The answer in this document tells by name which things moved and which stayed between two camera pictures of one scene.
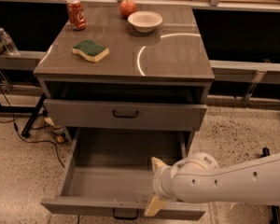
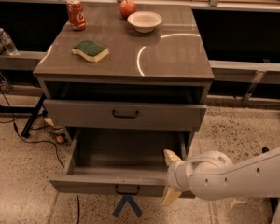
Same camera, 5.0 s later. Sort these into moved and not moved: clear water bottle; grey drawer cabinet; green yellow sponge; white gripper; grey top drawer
Moved: white gripper
Not moved: grey drawer cabinet; grey top drawer; clear water bottle; green yellow sponge
